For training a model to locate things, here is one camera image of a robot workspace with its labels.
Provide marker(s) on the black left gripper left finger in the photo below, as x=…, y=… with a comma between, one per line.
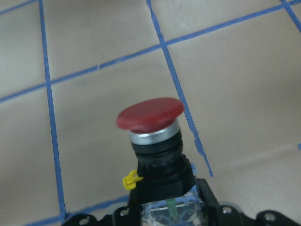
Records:
x=113, y=215

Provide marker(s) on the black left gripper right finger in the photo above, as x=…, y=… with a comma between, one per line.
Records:
x=215, y=213

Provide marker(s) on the red emergency push button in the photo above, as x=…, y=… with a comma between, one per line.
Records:
x=162, y=188

